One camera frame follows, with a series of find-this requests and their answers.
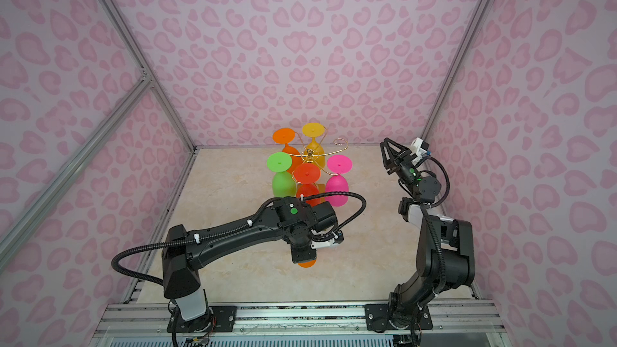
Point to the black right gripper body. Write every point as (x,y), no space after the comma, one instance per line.
(407,173)

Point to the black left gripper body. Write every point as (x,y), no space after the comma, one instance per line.
(304,251)

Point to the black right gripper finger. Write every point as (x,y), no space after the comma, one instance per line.
(398,151)
(386,157)

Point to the pink wine glass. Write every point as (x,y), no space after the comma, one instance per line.
(339,165)

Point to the red wine glass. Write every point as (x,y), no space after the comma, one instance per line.
(307,175)

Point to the orange wine glass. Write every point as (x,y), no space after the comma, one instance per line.
(284,137)
(307,264)

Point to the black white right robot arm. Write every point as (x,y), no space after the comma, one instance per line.
(445,257)

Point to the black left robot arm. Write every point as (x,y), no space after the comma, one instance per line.
(290,219)

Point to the green wine glass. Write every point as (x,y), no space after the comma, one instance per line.
(283,184)

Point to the yellow wine glass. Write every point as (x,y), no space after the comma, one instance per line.
(314,152)

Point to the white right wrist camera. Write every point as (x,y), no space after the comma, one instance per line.
(420,148)

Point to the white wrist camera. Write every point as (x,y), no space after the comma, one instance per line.
(420,148)
(332,241)

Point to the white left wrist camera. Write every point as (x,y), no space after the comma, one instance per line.
(332,241)

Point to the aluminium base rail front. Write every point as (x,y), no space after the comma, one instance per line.
(450,322)

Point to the aluminium corner frame post right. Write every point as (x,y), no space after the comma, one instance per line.
(471,30)

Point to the aluminium corner frame post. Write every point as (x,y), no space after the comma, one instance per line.
(471,30)
(130,41)

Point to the aluminium diagonal frame bar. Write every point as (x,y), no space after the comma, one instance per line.
(33,216)

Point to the aluminium corner frame post left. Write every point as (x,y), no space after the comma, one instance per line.
(130,41)

